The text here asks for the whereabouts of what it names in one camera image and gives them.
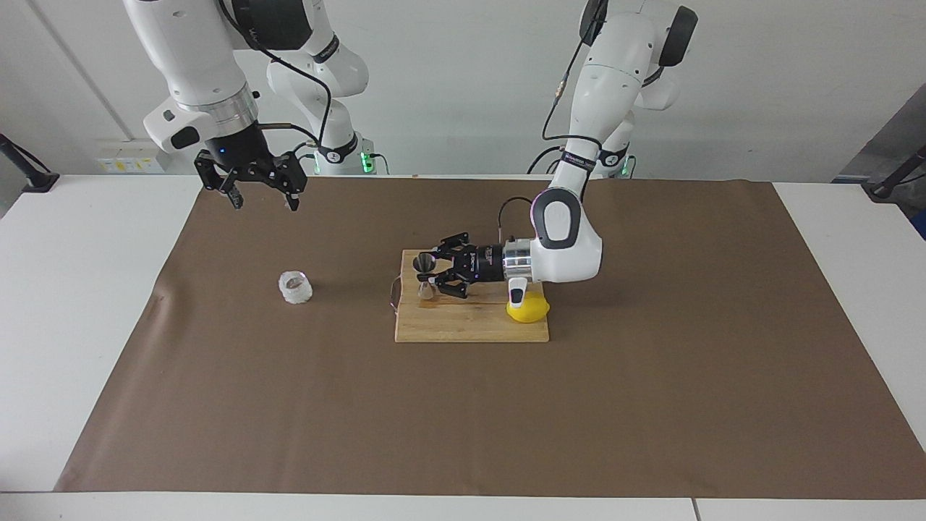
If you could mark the black clamp stand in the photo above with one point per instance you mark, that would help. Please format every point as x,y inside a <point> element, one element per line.
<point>886,190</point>
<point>36,181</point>

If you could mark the steel double jigger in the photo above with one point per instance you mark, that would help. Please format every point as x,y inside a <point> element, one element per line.
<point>423,264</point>

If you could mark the brown paper table mat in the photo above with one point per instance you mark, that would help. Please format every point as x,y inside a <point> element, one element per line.
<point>463,420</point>

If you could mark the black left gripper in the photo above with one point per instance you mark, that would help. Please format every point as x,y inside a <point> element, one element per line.
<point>485,264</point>

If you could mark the small clear glass cup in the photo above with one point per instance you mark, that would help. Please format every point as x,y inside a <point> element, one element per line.
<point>289,295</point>

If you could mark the white wall socket box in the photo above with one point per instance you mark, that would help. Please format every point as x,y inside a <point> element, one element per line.
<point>130,155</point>

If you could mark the wooden cutting board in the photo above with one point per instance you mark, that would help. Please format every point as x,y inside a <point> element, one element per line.
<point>448,325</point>

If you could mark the grey slanted panel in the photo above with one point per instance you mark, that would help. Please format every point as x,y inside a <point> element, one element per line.
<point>897,145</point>

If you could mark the yellow lemon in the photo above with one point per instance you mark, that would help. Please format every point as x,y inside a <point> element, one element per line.
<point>534,312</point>

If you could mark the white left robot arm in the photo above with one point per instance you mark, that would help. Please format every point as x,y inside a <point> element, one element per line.
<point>615,72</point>

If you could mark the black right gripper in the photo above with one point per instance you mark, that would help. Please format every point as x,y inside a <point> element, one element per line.
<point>239,152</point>

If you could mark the blue object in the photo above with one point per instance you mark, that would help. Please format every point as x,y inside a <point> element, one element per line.
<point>922,224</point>

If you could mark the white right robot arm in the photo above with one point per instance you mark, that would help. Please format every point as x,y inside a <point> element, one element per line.
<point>188,51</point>

